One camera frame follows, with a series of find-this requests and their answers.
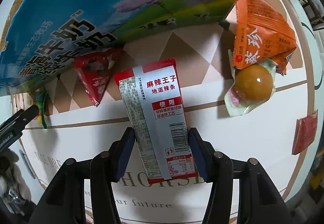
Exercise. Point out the colourful candy packet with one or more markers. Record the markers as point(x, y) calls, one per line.
point(40, 100)

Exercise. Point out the patterned table mat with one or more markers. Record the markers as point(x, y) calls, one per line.
point(77, 129)

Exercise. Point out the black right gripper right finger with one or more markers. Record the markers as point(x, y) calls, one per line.
point(259, 199)

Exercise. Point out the red silver spicy strip packet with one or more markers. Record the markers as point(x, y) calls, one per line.
point(152, 97)

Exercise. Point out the white gloved hand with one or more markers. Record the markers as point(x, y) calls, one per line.
point(11, 175)

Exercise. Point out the small red flat packet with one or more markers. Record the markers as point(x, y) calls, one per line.
point(305, 132)

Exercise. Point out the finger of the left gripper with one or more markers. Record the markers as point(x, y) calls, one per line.
point(11, 130)

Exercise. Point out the wrapped braised egg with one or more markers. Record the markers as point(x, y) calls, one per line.
point(252, 87)

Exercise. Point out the cardboard box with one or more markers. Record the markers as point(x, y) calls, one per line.
point(41, 38)

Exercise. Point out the small red triangular packet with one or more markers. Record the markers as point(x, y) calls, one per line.
point(95, 69)

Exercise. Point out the orange triangular snack packet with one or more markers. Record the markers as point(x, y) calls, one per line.
point(261, 33)

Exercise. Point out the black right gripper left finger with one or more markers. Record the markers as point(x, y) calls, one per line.
point(63, 200)

